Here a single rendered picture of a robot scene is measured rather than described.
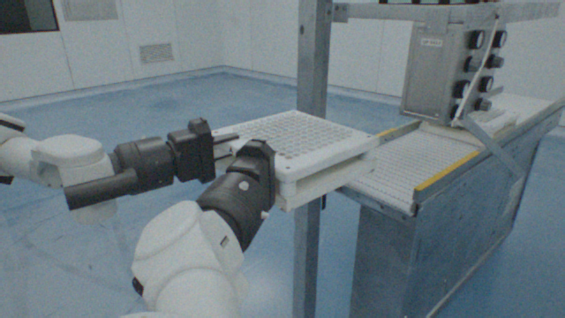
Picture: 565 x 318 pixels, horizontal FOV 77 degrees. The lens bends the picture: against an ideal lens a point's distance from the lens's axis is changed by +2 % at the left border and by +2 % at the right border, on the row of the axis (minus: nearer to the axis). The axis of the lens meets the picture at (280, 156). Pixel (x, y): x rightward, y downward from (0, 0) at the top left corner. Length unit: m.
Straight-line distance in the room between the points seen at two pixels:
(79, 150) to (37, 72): 4.92
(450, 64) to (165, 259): 0.64
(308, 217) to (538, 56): 3.56
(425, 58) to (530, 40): 3.56
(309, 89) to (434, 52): 0.31
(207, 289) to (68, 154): 0.36
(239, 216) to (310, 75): 0.57
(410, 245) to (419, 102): 0.49
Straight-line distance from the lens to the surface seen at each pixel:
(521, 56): 4.37
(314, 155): 0.60
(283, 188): 0.56
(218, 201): 0.42
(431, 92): 0.81
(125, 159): 0.59
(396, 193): 0.96
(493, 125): 1.35
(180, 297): 0.28
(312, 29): 0.91
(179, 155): 0.61
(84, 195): 0.56
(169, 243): 0.32
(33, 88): 5.50
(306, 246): 1.15
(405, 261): 1.20
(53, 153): 0.61
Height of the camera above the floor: 1.26
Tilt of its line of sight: 24 degrees down
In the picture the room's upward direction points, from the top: straight up
